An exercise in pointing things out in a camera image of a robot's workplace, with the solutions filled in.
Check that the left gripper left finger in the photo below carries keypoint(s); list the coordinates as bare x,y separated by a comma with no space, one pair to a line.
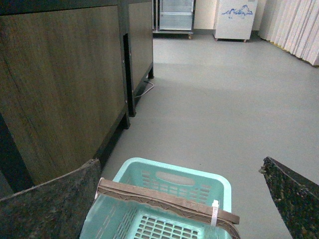
56,209

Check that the white chest freezer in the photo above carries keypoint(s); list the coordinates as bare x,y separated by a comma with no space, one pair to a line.
234,19

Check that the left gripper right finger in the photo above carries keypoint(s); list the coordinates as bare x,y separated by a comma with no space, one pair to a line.
295,197

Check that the light teal plastic basket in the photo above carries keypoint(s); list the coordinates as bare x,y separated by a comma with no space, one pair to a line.
150,211

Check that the wooden panel display stand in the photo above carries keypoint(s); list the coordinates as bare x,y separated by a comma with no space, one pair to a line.
62,85

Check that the glass door refrigerator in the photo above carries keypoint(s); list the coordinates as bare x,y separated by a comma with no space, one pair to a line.
173,17

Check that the white zip tie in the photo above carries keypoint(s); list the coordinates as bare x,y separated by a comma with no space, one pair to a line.
214,216

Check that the white vertical blinds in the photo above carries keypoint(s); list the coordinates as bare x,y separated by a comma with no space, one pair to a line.
293,25

